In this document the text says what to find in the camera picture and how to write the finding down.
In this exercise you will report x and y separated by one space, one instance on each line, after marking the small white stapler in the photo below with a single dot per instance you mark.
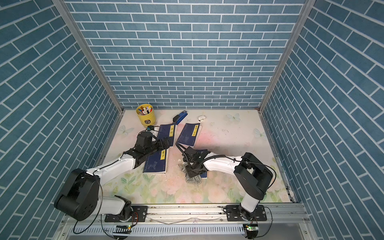
201 118

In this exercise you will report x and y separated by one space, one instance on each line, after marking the blue book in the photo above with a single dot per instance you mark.
189 134
167 131
157 163
204 174

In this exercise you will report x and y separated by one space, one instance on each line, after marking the aluminium corner post right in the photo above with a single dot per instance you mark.
304 14

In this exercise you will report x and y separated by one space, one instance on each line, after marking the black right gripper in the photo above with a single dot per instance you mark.
190 174

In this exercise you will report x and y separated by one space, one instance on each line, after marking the yellow pen cup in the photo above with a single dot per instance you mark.
146 115

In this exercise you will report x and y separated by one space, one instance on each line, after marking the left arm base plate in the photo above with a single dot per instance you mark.
133 214

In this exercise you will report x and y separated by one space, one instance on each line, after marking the blue black stapler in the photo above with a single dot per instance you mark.
178 118

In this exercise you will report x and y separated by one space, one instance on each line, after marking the aluminium corner post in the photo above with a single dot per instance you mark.
304 14
77 34

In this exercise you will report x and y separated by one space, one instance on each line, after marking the white cable duct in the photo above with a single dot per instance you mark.
166 230

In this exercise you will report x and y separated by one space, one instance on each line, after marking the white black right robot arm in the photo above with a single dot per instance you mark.
254 176

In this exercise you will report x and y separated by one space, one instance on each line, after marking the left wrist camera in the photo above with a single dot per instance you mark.
150 128

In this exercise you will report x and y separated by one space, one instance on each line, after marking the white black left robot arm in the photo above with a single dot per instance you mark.
82 196

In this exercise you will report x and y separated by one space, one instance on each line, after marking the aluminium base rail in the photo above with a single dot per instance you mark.
284 213

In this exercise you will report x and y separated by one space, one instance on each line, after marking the aluminium corner post left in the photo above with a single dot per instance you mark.
77 34

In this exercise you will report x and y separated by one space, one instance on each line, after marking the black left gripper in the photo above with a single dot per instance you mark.
161 147

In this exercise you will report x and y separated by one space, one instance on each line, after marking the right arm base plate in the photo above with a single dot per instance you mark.
236 213

